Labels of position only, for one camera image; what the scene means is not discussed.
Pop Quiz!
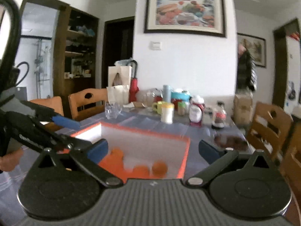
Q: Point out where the orange cardboard box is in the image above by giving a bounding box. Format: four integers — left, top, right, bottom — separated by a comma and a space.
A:
70, 122, 190, 179

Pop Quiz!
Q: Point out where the orange fruit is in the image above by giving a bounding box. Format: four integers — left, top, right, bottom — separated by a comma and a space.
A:
132, 165, 150, 179
151, 161, 168, 178

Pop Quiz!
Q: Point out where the left hand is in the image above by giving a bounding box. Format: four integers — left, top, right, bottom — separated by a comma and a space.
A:
0, 148, 24, 172

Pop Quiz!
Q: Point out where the wooden chair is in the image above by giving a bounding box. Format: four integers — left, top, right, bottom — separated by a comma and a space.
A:
246, 102, 293, 161
280, 122, 301, 198
68, 88, 108, 121
29, 95, 65, 132

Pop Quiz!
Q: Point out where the smartphone in brown case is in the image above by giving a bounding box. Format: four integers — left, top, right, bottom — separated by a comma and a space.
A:
214, 135, 248, 151

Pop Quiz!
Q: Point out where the near wooden chair right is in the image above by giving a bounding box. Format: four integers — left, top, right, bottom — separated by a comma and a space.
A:
280, 122, 301, 198

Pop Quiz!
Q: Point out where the far wooden chair right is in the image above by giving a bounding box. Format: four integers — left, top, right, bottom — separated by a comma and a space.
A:
246, 102, 293, 161

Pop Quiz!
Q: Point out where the dark supplement bottle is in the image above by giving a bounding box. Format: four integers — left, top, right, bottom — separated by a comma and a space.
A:
212, 101, 227, 129

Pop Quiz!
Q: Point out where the blue plaid tablecloth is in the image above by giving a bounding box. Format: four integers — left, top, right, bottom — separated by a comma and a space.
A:
0, 108, 259, 217

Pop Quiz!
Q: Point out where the clear glass cup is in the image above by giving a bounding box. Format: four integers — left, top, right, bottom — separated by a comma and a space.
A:
105, 102, 122, 119

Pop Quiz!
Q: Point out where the brown cardboard box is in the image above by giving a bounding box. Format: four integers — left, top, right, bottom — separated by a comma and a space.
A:
233, 94, 252, 125

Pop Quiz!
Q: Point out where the purple vitamin bottle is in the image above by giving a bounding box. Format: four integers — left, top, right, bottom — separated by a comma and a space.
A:
189, 96, 205, 127

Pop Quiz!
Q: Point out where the wooden shelf cabinet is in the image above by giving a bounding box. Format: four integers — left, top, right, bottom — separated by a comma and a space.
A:
52, 4, 100, 97

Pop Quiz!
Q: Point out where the white paper bag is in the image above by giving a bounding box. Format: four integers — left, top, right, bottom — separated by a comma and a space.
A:
107, 66, 132, 106

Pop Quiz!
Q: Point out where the white yellow lidded cup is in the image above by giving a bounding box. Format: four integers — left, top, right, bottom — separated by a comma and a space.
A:
161, 102, 174, 124

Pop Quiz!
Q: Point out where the teal plastic container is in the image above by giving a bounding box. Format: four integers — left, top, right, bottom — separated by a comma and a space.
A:
171, 91, 190, 102

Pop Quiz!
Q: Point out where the red folded umbrella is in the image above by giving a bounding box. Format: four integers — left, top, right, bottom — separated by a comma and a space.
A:
128, 59, 139, 102

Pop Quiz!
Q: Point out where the small framed picture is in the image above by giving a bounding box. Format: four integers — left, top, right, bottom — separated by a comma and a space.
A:
237, 33, 266, 68

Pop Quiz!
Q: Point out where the framed food painting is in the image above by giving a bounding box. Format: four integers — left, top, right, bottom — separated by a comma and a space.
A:
144, 0, 226, 38

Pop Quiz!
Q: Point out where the black cable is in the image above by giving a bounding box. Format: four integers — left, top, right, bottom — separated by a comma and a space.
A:
0, 0, 23, 92

